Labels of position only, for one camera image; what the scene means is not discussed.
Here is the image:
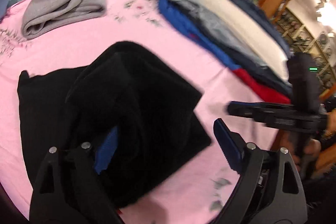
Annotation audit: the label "black pants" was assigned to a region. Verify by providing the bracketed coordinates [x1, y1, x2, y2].
[17, 41, 213, 209]

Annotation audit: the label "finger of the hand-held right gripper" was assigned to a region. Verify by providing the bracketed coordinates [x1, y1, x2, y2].
[227, 101, 292, 123]

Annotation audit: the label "dark navy folded garment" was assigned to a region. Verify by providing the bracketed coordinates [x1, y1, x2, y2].
[181, 7, 293, 94]

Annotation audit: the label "person's right hand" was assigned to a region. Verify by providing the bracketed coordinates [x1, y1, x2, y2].
[306, 111, 336, 169]

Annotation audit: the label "light grey folded garment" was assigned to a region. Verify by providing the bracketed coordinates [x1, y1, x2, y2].
[165, 0, 265, 67]

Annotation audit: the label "pink floral blanket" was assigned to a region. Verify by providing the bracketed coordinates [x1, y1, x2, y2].
[0, 0, 279, 220]

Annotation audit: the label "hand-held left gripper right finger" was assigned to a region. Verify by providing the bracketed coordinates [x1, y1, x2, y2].
[213, 118, 308, 224]

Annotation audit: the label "dark blue denim jeans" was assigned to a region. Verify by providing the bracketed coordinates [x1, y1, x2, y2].
[218, 0, 292, 56]

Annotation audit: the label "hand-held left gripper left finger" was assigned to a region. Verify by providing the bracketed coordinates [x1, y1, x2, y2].
[29, 126, 124, 224]

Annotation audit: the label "stack of folded clothes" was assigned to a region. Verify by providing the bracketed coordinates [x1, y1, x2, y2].
[157, 0, 292, 104]

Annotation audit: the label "grey pants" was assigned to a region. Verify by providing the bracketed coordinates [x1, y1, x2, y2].
[21, 0, 107, 39]

